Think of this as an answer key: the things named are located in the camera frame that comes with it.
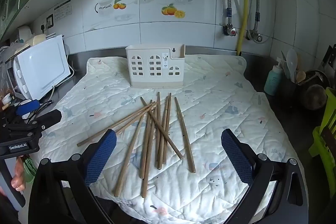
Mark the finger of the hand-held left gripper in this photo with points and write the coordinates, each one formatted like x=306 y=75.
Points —
x=27 y=107
x=48 y=119

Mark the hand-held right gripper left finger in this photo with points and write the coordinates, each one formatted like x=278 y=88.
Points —
x=102 y=158

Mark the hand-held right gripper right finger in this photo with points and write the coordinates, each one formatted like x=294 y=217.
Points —
x=236 y=158

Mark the pile of wooden chopsticks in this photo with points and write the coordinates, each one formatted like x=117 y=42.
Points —
x=184 y=134

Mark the white plastic utensil holder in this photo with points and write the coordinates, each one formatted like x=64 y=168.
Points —
x=139 y=52

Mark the person's left hand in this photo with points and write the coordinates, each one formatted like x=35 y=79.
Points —
x=19 y=179

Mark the small white cup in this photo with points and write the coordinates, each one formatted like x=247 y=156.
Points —
x=8 y=98

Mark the white microwave oven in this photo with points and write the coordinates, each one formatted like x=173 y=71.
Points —
x=44 y=66

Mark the white quilted printed mat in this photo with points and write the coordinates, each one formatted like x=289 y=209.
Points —
x=223 y=98

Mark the white plastic appliance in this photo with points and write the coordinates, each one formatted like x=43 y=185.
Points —
x=25 y=32

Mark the teal pump bottle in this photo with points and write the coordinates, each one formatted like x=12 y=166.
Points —
x=273 y=82

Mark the green plastic stool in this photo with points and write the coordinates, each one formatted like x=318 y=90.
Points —
x=319 y=140

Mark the black utensil container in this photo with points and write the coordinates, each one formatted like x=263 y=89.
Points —
x=290 y=92

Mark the black cooking pot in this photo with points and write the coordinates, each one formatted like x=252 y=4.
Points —
x=315 y=98

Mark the wooden spoon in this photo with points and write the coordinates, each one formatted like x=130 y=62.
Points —
x=300 y=77

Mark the white rice paddle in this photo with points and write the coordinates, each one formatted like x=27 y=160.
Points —
x=292 y=61

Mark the metal angle valve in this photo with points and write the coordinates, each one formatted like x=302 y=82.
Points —
x=257 y=37

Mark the kitchen cleaver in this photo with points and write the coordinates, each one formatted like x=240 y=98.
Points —
x=326 y=56

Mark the yellow gas pipe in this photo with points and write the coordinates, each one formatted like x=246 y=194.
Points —
x=245 y=8

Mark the wall power socket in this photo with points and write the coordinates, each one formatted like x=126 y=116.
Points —
x=50 y=21

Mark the printed wall sticker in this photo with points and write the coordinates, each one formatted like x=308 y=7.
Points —
x=62 y=9

